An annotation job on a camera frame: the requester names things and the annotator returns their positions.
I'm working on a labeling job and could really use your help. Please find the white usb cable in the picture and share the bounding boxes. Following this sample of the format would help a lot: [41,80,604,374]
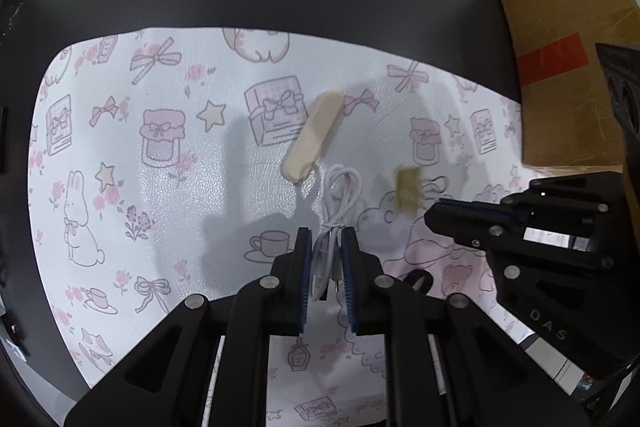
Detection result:
[299,163,364,303]

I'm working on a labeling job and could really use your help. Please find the gold binder clips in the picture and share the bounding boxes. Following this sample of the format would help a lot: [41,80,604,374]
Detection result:
[396,167,422,215]

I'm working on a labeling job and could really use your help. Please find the beige oblong case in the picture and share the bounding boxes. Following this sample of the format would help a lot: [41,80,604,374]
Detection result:
[281,91,344,183]

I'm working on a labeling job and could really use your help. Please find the patterned white table mat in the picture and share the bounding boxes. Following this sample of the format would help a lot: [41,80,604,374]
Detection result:
[27,26,542,427]

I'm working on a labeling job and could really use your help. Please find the large cardboard box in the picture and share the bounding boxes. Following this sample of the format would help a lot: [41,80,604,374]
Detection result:
[501,0,639,172]

